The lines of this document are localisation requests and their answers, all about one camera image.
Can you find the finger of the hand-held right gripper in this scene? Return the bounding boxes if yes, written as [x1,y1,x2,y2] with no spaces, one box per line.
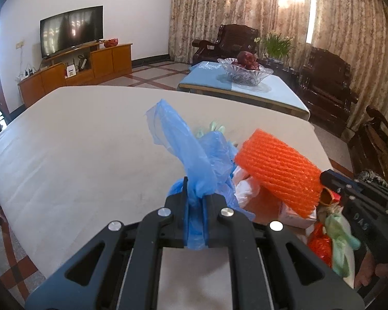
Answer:
[320,169,388,209]

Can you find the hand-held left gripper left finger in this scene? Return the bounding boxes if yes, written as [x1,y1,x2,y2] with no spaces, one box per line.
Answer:
[24,176,188,310]

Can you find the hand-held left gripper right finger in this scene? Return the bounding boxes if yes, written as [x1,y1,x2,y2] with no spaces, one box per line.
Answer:
[204,194,364,310]

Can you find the blue plastic bag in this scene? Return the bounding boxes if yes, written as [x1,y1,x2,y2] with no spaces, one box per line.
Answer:
[145,98,256,251]

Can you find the orange foam fruit net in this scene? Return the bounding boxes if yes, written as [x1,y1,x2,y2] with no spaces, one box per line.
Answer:
[234,129,324,218]

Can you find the person's right hand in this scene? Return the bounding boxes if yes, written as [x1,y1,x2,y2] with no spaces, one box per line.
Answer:
[354,252,388,289]

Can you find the red and gold wrapper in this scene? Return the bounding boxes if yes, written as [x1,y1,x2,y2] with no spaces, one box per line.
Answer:
[322,189,342,206]

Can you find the light green plastic bag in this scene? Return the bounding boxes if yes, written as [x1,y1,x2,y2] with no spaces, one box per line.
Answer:
[323,213,361,278]
[195,120,227,138]

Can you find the white plastic bag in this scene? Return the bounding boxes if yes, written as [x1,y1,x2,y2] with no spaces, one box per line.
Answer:
[233,168,263,208]

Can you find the dark wooden sofa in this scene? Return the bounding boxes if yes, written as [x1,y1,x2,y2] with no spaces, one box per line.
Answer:
[347,105,388,189]

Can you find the dark wooden armchair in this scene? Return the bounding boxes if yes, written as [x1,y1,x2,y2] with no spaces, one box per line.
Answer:
[299,47,360,137]
[192,24,260,67]

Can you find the coffee table with blue cloth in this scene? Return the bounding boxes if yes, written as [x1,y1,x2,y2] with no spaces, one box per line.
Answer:
[177,61,311,122]

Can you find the dark wooden side table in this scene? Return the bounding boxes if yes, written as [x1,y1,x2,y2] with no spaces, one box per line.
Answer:
[258,56,304,73]

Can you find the glass fruit bowl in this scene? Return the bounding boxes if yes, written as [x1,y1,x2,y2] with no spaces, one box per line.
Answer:
[217,57,274,86]

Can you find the green potted plant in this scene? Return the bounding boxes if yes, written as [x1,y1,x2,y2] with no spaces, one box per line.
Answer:
[261,32,294,60]

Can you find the red fruit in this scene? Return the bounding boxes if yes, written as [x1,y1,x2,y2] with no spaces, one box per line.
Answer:
[231,51,261,70]

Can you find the wooden television cabinet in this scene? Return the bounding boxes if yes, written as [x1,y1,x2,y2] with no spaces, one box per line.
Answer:
[18,43,133,108]

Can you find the floral curtains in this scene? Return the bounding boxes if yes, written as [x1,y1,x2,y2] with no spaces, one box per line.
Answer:
[166,0,388,131]

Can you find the flat screen television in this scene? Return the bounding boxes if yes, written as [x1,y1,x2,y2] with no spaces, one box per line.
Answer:
[40,6,104,59]

